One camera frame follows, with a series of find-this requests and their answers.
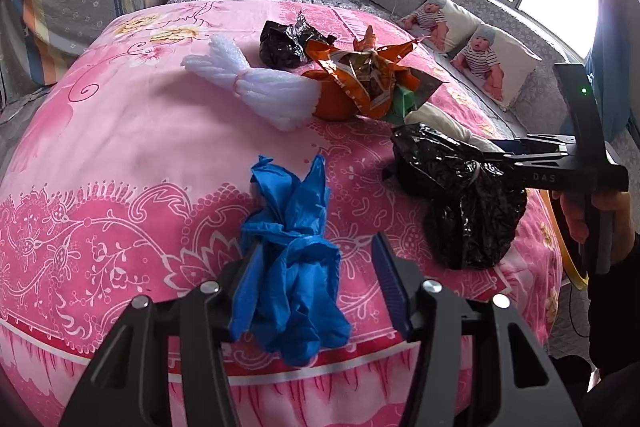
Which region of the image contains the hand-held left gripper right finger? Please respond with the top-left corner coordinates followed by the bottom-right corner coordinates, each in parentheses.
top-left (371, 233), bottom-right (583, 427)

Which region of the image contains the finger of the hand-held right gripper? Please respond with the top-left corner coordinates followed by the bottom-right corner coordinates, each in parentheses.
top-left (481, 134), bottom-right (576, 164)

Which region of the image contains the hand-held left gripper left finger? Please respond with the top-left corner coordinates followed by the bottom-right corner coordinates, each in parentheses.
top-left (59, 239), bottom-right (262, 427)

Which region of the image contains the blue rubber glove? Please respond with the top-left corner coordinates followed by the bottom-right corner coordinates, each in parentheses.
top-left (229, 154), bottom-right (351, 368)

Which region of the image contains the yellow rimmed bin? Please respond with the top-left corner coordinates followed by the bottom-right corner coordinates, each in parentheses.
top-left (547, 197), bottom-right (591, 290)

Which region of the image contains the black plastic bag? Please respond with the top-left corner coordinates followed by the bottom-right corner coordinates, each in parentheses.
top-left (382, 123), bottom-right (528, 271)

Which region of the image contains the orange snack packet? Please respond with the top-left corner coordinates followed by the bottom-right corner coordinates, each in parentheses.
top-left (305, 25), bottom-right (443, 120)

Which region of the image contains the person's right forearm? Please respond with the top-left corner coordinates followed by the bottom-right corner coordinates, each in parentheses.
top-left (585, 192), bottom-right (640, 380)

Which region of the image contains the person's right hand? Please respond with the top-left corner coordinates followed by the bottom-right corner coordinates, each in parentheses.
top-left (559, 191), bottom-right (632, 265)

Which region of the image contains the baby print pillow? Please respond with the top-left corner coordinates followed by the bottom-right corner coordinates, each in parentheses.
top-left (450, 23), bottom-right (543, 108)
top-left (398, 0), bottom-right (483, 55)

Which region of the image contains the blue curtain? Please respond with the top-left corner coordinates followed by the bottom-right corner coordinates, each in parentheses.
top-left (582, 0), bottom-right (640, 142)

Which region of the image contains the green packet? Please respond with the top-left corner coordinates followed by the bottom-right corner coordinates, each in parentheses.
top-left (385, 87), bottom-right (421, 125)

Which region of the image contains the pink floral bedsheet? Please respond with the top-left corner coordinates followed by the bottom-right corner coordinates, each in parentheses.
top-left (0, 1), bottom-right (563, 427)

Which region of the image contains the orange peel piece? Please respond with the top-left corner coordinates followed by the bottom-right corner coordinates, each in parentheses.
top-left (301, 68), bottom-right (362, 122)

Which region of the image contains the white foam fruit net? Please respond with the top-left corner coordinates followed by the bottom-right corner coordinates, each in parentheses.
top-left (181, 34), bottom-right (321, 132)

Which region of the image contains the dark brown foil wrapper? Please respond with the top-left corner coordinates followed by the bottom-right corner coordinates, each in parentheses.
top-left (259, 11), bottom-right (337, 70)

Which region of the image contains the grey patterned bedspread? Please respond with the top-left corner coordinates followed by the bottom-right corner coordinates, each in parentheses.
top-left (0, 84), bottom-right (53, 168)

